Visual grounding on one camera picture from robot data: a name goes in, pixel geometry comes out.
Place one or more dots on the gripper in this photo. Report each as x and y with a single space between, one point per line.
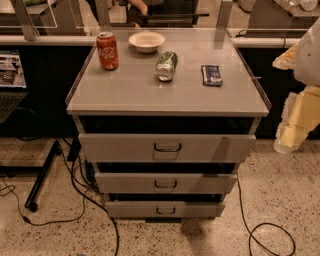
308 63

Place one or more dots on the grey drawer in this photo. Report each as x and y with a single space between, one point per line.
183 148
164 209
154 183

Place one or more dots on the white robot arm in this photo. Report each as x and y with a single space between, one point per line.
311 41

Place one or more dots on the grey drawer cabinet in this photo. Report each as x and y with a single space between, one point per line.
130 100

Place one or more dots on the blue snack packet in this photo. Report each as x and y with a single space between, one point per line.
211 75

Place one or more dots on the white bowl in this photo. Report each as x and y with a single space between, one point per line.
146 42

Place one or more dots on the person in background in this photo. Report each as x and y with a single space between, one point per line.
138 9

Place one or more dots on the red cola can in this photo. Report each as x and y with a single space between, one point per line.
107 50

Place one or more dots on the black stand leg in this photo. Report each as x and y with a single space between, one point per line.
37 171

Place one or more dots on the laptop computer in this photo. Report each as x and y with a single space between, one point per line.
13 86

